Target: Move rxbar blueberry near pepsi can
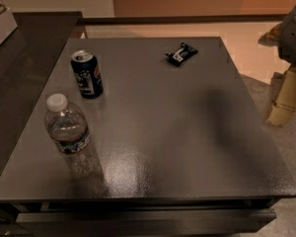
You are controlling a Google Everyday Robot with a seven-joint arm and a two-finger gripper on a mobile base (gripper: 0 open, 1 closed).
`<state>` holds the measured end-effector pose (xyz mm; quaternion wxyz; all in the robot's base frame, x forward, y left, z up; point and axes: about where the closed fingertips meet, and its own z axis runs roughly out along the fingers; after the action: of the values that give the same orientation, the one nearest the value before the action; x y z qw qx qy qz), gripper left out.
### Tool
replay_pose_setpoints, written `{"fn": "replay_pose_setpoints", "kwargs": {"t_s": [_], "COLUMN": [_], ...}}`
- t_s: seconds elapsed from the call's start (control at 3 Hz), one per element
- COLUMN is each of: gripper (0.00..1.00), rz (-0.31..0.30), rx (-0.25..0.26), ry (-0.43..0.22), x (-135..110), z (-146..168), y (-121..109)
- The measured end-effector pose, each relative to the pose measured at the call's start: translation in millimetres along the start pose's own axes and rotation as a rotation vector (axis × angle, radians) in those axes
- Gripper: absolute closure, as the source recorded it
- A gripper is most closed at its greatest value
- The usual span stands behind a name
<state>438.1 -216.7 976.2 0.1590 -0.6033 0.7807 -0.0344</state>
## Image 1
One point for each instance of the dark side counter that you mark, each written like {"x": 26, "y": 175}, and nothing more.
{"x": 27, "y": 57}

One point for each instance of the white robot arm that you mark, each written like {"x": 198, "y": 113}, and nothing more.
{"x": 283, "y": 36}

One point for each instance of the clear plastic water bottle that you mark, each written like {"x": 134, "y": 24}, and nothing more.
{"x": 67, "y": 127}

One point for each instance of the blue pepsi can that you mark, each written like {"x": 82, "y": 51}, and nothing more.
{"x": 87, "y": 73}

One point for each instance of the white box at left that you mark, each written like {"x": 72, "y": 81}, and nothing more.
{"x": 7, "y": 25}

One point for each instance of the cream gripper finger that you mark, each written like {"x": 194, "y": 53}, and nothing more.
{"x": 282, "y": 105}

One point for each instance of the dark blueberry rxbar wrapper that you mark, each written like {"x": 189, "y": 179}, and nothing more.
{"x": 184, "y": 53}

